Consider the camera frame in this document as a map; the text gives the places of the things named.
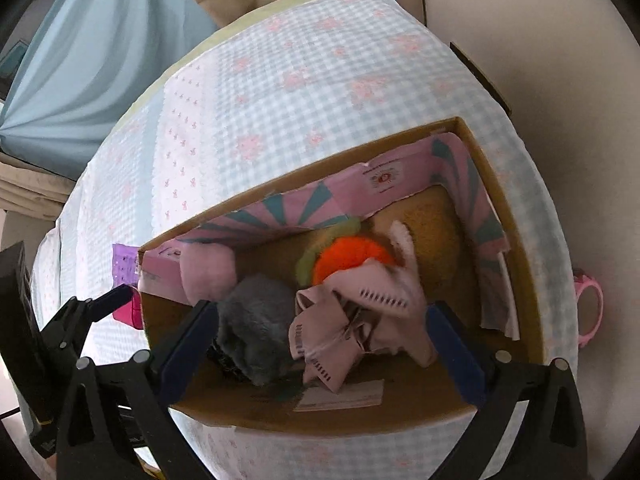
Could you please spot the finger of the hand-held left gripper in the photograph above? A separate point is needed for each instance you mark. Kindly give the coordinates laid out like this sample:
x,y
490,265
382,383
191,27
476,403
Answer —
x,y
107,302

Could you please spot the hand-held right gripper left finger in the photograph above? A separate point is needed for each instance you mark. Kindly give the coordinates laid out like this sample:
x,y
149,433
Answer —
x,y
187,355

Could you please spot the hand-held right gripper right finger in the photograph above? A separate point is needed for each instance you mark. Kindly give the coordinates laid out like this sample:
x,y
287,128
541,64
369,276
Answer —
x,y
456,355

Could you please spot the grey plush toy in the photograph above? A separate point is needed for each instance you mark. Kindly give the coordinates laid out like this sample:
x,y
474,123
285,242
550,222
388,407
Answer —
x,y
260,325

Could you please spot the pale pink soft sock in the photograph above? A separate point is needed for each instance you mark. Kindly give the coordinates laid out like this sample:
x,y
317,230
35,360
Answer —
x,y
207,272

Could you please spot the plush doll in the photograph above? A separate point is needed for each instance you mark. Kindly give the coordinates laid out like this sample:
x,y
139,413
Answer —
x,y
350,330

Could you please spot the cardboard box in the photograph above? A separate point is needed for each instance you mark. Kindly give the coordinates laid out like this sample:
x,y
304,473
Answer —
x,y
440,240

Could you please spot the magenta pink box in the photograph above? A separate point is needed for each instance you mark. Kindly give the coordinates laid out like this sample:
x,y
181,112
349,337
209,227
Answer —
x,y
125,262

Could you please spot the light blue hanging cloth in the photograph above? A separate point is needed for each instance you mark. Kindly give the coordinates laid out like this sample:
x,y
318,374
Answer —
x,y
100,60

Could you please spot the checkered floral blanket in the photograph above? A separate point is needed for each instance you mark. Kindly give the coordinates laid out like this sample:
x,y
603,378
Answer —
x,y
300,85

